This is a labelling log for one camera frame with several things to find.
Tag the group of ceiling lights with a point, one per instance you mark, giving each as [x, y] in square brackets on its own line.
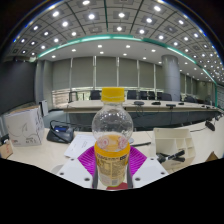
[91, 16]

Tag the white compartment organizer tray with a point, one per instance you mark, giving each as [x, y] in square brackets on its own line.
[173, 141]

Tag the white printed cardboard box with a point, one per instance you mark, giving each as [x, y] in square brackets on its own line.
[25, 126]

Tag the black marker pen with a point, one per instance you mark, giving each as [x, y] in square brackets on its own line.
[171, 156]

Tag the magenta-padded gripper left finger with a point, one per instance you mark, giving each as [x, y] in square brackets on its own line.
[85, 160]

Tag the yellow-capped clear drink bottle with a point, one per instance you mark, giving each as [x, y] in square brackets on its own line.
[111, 156]

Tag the brown paper envelope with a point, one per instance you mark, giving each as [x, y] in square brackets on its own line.
[6, 149]

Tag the long curved conference table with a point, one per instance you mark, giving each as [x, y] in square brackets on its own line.
[150, 110]

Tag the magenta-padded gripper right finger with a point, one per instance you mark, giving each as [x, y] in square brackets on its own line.
[137, 160]

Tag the black conference microphone console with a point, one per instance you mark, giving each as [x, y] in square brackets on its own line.
[60, 133]

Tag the row of dark office chairs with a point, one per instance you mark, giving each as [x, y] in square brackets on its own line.
[143, 95]

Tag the grey round column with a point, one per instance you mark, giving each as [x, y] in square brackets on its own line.
[171, 76]

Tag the black desk microphone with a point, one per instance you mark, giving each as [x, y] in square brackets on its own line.
[210, 125]

